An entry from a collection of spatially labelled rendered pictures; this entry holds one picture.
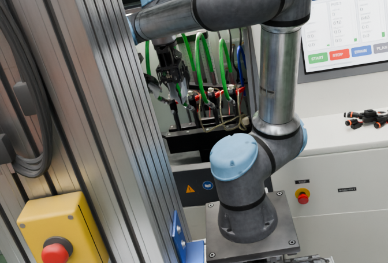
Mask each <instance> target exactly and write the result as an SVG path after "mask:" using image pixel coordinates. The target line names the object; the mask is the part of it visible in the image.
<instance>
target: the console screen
mask: <svg viewBox="0 0 388 263"><path fill-rule="evenodd" d="M383 71H388V0H312V5H311V16H310V20H309V21H308V22H307V23H306V24H304V25H303V26H302V30H301V43H300V56H299V69H298V77H297V84H301V83H309V82H316V81H321V80H328V79H336V78H340V77H348V76H356V75H363V74H368V73H375V72H383Z"/></svg>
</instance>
